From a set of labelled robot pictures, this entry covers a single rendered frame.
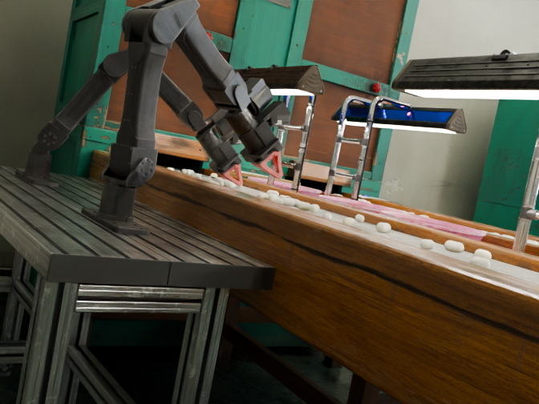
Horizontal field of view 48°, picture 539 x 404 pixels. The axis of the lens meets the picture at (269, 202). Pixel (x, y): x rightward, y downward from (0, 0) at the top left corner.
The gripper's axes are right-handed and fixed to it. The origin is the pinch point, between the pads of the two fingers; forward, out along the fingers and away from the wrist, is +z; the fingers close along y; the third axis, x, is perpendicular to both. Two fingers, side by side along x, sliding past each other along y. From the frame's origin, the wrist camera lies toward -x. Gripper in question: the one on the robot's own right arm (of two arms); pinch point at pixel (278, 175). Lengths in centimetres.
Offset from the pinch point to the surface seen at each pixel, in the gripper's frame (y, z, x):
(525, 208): -50, 18, -20
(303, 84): 9.9, -9.1, -23.7
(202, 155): 82, 13, -11
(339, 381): 63, 120, 5
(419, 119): 24, 33, -61
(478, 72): -47, -10, -25
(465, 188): 194, 213, -193
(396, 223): -21.6, 19.0, -8.9
